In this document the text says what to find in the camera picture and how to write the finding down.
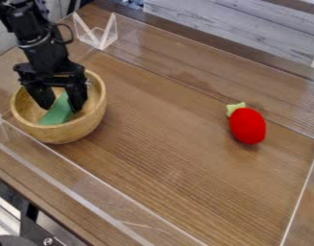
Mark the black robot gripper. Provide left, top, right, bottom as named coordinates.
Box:
left=14, top=39, right=87, bottom=112

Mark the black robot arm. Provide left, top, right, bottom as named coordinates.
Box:
left=0, top=0, right=87, bottom=112

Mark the black table leg bracket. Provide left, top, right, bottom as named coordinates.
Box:
left=19, top=204, right=67, bottom=246

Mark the red plush strawberry toy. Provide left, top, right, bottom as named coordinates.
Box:
left=226, top=102, right=268, bottom=145

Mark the green rectangular foam block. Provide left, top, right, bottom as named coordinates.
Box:
left=39, top=92, right=74, bottom=125

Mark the clear acrylic corner bracket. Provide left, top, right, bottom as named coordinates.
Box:
left=72, top=12, right=118, bottom=50

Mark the brown wooden bowl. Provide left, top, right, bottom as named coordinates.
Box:
left=11, top=70, right=107, bottom=144

